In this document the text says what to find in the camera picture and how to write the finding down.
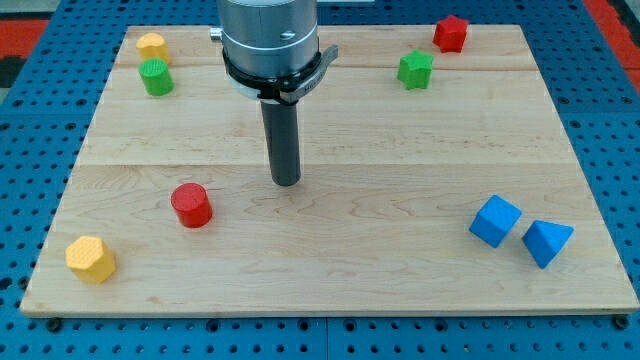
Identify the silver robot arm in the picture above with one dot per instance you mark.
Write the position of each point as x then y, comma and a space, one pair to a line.
271, 47

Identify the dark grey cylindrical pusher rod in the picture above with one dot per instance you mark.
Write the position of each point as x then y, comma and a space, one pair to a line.
281, 132

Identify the black clamp with grey lever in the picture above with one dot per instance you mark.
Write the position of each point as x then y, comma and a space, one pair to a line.
286, 90

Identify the wooden board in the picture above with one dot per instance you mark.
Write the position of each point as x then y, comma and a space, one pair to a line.
379, 223

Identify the red cylinder block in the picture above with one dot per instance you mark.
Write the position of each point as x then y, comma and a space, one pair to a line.
191, 204

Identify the green star block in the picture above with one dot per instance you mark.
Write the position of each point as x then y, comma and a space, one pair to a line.
415, 69

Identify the blue cube block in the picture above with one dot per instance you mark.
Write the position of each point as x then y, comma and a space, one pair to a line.
494, 220

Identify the green cylinder block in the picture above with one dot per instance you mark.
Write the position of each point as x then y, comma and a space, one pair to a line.
156, 77

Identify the red star block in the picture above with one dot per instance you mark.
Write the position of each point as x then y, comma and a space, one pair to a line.
450, 34

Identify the yellow heart block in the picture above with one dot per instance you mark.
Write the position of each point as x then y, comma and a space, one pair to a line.
153, 45

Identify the blue triangular block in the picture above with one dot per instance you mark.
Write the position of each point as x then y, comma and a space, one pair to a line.
545, 240

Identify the yellow hexagon block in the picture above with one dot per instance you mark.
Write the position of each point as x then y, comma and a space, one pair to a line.
90, 259

